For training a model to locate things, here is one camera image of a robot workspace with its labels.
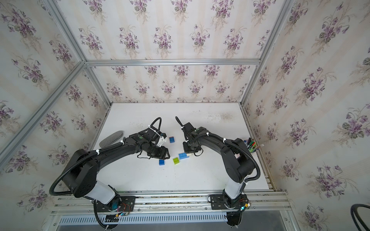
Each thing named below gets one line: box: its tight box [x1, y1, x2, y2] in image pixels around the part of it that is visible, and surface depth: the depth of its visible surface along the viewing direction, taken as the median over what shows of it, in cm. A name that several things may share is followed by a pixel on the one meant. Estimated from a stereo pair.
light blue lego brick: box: [178, 152, 190, 160], surface depth 91 cm
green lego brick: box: [172, 157, 180, 165], surface depth 90 cm
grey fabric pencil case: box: [99, 130, 124, 149], surface depth 97 cm
